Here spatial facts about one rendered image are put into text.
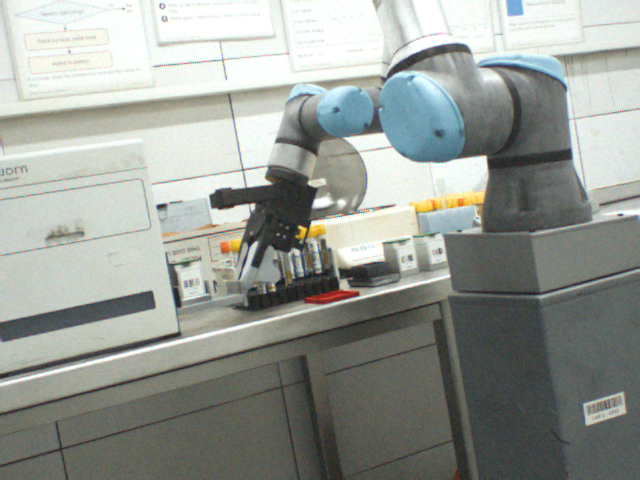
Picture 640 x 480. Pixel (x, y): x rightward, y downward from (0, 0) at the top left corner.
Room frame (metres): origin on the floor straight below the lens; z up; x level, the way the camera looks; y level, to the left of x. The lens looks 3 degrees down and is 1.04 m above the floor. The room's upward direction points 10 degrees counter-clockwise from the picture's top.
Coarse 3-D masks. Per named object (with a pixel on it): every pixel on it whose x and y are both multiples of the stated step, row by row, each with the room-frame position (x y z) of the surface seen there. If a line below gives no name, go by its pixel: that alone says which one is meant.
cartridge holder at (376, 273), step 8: (368, 264) 1.56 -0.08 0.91; (376, 264) 1.50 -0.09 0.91; (384, 264) 1.51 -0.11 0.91; (352, 272) 1.54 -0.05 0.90; (360, 272) 1.52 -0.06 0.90; (368, 272) 1.50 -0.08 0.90; (376, 272) 1.50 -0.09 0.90; (384, 272) 1.51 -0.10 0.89; (352, 280) 1.54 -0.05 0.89; (360, 280) 1.51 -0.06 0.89; (368, 280) 1.49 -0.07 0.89; (376, 280) 1.48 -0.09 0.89; (384, 280) 1.49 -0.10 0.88; (392, 280) 1.49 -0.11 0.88
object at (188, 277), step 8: (184, 264) 1.33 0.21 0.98; (192, 264) 1.34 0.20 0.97; (176, 272) 1.32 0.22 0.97; (184, 272) 1.32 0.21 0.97; (192, 272) 1.33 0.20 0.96; (200, 272) 1.34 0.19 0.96; (176, 280) 1.33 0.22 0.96; (184, 280) 1.32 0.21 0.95; (192, 280) 1.33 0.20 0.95; (200, 280) 1.33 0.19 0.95; (184, 288) 1.32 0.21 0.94; (192, 288) 1.33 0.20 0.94; (200, 288) 1.33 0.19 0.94; (184, 296) 1.32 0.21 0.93; (192, 296) 1.33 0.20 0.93
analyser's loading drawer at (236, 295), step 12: (180, 288) 1.31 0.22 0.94; (228, 288) 1.40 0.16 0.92; (240, 288) 1.36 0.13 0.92; (180, 300) 1.31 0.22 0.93; (192, 300) 1.32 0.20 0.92; (204, 300) 1.33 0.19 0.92; (216, 300) 1.33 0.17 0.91; (228, 300) 1.34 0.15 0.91; (240, 300) 1.35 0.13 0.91; (180, 312) 1.31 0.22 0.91; (192, 312) 1.32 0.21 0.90
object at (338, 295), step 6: (324, 294) 1.44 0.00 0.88; (330, 294) 1.45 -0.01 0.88; (336, 294) 1.45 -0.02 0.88; (342, 294) 1.38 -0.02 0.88; (348, 294) 1.39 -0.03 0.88; (354, 294) 1.39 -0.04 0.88; (306, 300) 1.42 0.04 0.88; (312, 300) 1.40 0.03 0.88; (318, 300) 1.38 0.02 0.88; (324, 300) 1.37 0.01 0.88; (330, 300) 1.37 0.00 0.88; (336, 300) 1.38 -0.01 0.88
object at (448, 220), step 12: (420, 216) 1.68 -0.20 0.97; (432, 216) 1.65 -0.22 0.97; (444, 216) 1.66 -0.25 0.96; (456, 216) 1.67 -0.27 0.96; (468, 216) 1.67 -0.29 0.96; (420, 228) 1.68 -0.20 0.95; (432, 228) 1.65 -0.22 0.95; (444, 228) 1.66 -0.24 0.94; (456, 228) 1.67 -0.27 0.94; (468, 228) 1.67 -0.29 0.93
